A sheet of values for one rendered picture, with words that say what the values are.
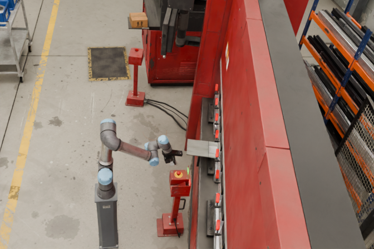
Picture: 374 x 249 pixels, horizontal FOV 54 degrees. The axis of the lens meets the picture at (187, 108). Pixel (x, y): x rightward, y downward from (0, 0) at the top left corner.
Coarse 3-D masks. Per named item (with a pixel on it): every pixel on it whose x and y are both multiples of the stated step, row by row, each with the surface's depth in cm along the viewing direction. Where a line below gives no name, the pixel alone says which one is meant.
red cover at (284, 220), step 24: (240, 0) 256; (240, 24) 242; (264, 48) 197; (264, 72) 180; (264, 96) 166; (264, 120) 154; (264, 144) 144; (288, 144) 145; (264, 168) 140; (288, 168) 135; (264, 192) 136; (288, 192) 127; (264, 216) 132; (288, 216) 119; (288, 240) 113
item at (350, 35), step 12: (324, 12) 439; (336, 12) 445; (336, 24) 423; (348, 24) 422; (336, 36) 409; (348, 36) 406; (360, 36) 402; (372, 36) 404; (348, 48) 388; (372, 48) 384; (360, 60) 371; (372, 60) 371; (372, 72) 353
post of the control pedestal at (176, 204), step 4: (176, 200) 331; (176, 204) 336; (172, 208) 347; (176, 208) 340; (172, 212) 347; (176, 212) 345; (172, 216) 349; (176, 216) 349; (172, 220) 353; (176, 220) 354
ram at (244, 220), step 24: (240, 48) 241; (240, 72) 230; (240, 96) 220; (240, 120) 210; (240, 144) 202; (240, 168) 194; (240, 192) 186; (240, 216) 180; (240, 240) 173; (264, 240) 134
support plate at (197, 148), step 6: (192, 144) 317; (198, 144) 318; (204, 144) 319; (210, 144) 320; (216, 144) 320; (192, 150) 312; (198, 150) 313; (204, 150) 313; (204, 156) 308; (210, 156) 309
